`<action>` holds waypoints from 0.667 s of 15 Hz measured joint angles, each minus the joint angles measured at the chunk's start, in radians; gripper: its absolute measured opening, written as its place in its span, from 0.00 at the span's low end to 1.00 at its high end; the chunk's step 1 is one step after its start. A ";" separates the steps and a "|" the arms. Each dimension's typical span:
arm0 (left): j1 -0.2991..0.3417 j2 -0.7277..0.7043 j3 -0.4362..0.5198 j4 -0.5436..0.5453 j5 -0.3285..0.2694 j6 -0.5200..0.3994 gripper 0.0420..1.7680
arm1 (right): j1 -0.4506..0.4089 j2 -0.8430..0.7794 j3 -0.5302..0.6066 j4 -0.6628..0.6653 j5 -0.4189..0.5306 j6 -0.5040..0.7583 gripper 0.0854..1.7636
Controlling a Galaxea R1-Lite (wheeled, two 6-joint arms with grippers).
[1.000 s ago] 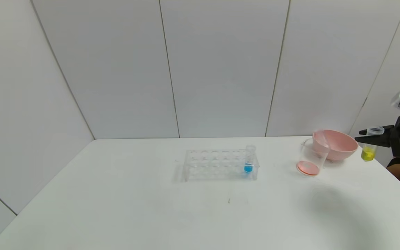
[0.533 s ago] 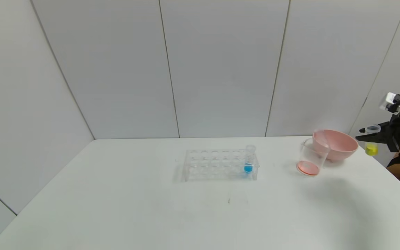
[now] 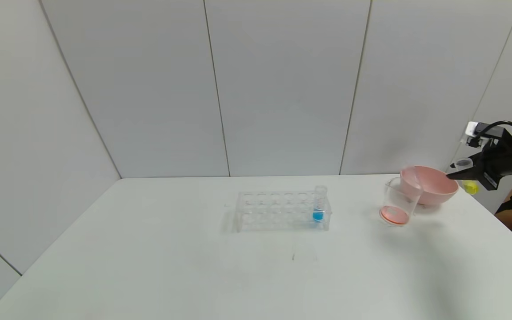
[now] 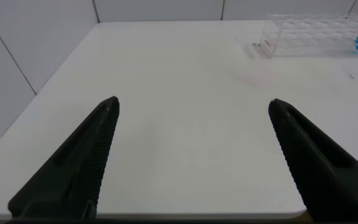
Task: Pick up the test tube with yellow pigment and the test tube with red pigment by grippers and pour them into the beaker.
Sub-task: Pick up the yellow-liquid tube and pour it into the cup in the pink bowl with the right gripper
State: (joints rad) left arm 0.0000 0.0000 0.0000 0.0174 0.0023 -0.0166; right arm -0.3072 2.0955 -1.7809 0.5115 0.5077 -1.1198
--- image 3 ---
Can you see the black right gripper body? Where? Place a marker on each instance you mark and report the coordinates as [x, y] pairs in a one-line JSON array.
[[487, 176]]

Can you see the test tube with yellow pigment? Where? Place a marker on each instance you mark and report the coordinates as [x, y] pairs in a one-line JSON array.
[[469, 184]]

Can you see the clear plastic test tube rack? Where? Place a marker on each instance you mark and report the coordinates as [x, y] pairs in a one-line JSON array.
[[260, 213]]

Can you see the pink bowl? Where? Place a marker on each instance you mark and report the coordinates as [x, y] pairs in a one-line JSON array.
[[438, 189]]

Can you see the clear glass beaker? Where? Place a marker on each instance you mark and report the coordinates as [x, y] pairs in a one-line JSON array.
[[396, 213]]

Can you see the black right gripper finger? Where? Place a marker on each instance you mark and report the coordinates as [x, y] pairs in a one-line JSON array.
[[460, 174]]

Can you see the test tube with blue pigment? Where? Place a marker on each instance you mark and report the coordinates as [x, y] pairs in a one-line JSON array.
[[318, 216]]

